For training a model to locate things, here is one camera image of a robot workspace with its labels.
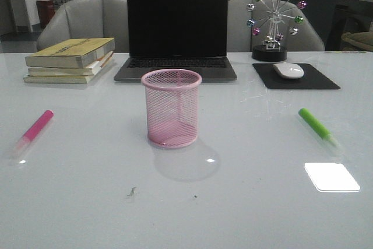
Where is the olive cushion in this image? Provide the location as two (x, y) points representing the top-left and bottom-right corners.
(341, 31), (372, 52)

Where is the cream book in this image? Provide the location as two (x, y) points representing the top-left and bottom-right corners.
(28, 51), (114, 76)
(23, 59), (111, 83)

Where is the bottom cream book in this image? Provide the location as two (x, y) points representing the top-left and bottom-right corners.
(23, 59), (111, 83)

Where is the black mouse pad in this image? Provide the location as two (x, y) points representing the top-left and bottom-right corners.
(252, 62), (342, 90)

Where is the right grey armchair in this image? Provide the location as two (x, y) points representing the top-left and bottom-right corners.
(227, 0), (325, 52)

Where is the top yellow book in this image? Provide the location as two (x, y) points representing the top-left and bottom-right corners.
(25, 37), (115, 68)

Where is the green highlighter pen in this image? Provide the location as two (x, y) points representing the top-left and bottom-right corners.
(298, 108), (342, 151)

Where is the left grey armchair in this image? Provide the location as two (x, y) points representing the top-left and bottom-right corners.
(37, 0), (129, 52)

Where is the white computer mouse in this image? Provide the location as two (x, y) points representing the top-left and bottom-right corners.
(273, 62), (304, 79)

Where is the grey armchair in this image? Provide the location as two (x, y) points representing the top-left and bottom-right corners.
(227, 0), (325, 52)
(37, 0), (129, 52)

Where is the pink mesh pen holder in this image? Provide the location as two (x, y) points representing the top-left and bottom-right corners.
(141, 69), (202, 149)

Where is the red trash bin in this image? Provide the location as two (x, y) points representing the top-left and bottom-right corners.
(36, 0), (55, 29)

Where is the ferris wheel desk ornament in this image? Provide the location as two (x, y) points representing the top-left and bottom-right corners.
(246, 0), (305, 62)

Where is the middle cream book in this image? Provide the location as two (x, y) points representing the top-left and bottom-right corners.
(28, 51), (114, 76)

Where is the pink highlighter pen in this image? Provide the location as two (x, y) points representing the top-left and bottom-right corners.
(9, 110), (54, 162)

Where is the grey open laptop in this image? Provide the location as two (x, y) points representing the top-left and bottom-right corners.
(114, 0), (237, 82)

